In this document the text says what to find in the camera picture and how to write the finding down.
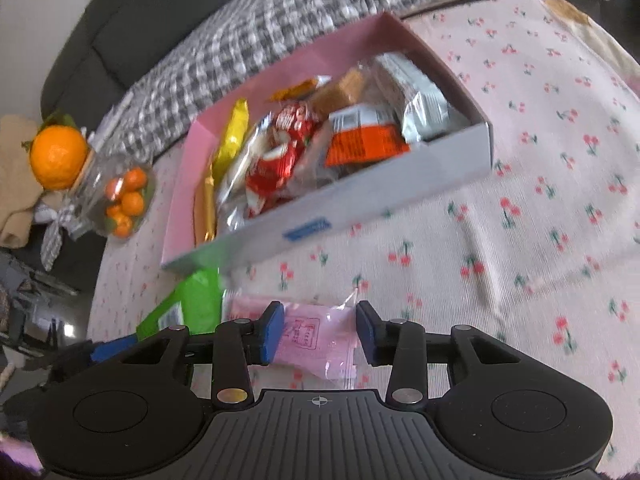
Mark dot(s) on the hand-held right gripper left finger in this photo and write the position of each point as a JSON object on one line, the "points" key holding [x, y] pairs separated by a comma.
{"points": [[272, 335]]}

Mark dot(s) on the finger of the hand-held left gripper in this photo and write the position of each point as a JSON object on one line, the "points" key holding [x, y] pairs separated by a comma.
{"points": [[112, 349]]}

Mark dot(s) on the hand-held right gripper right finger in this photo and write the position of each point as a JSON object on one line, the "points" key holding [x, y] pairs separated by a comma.
{"points": [[369, 335]]}

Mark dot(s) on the pink snack packet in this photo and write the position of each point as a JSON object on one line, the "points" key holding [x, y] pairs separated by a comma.
{"points": [[310, 335]]}

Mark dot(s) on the green snack packet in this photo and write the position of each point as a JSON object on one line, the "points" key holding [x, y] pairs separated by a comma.
{"points": [[195, 300]]}

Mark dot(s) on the gold bar snack packet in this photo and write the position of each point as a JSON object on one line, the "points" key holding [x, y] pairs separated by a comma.
{"points": [[205, 210]]}

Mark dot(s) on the pink cardboard box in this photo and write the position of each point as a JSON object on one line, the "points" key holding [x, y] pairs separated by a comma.
{"points": [[400, 170]]}

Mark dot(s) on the red snack packet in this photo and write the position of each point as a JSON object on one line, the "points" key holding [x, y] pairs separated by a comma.
{"points": [[280, 165]]}

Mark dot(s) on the orange white barcode snack packet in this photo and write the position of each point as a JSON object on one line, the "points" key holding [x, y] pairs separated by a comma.
{"points": [[365, 145]]}

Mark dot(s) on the yellow snack packet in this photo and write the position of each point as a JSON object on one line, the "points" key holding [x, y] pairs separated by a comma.
{"points": [[232, 135]]}

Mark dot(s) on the silver snack packet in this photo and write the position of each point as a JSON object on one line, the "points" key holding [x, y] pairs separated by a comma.
{"points": [[420, 105]]}

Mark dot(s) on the clear nut bar packet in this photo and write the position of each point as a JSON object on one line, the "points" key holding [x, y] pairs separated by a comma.
{"points": [[345, 87]]}

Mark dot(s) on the person's left forearm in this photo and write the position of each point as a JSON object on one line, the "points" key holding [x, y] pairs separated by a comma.
{"points": [[17, 452]]}

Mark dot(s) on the pile of small mandarins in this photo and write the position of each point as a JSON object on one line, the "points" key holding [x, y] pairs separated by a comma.
{"points": [[131, 202]]}

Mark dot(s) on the glass jar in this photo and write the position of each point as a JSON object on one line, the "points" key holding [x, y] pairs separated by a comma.
{"points": [[95, 200]]}

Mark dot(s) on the beige cloth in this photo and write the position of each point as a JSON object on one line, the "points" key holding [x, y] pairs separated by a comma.
{"points": [[15, 200]]}

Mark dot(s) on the wooden jar lid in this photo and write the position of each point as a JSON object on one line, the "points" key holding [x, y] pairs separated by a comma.
{"points": [[86, 170]]}

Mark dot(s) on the large orange with leaves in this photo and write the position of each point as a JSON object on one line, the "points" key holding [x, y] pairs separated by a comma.
{"points": [[57, 155]]}

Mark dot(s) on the cherry print tablecloth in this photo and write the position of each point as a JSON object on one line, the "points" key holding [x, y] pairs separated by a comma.
{"points": [[550, 160]]}

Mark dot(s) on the dark grey sofa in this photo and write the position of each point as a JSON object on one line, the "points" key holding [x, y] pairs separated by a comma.
{"points": [[140, 25]]}

